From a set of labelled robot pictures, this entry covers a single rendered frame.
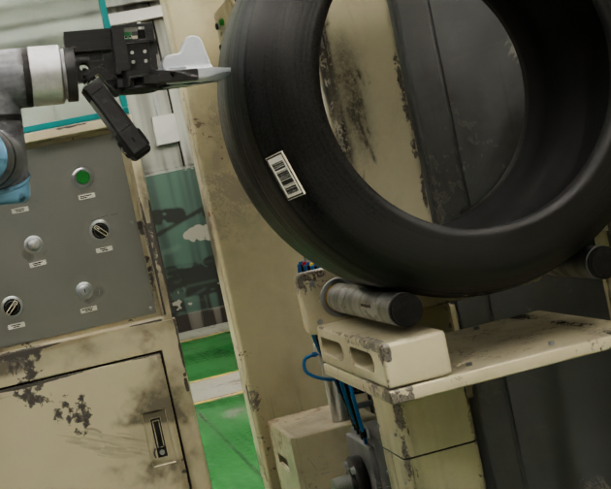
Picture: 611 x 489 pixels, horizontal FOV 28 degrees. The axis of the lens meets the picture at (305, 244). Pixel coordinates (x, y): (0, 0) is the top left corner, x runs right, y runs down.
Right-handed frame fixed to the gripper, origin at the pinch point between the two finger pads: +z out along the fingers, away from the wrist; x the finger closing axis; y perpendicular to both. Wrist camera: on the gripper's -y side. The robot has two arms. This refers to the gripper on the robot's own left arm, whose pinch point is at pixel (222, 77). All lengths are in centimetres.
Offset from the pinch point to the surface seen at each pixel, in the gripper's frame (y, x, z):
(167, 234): -26, 911, 88
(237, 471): -119, 326, 42
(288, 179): -14.6, -10.6, 4.9
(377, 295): -30.8, -1.5, 17.1
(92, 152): -4, 65, -14
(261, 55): 1.0, -9.6, 3.5
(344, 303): -32.5, 13.5, 16.2
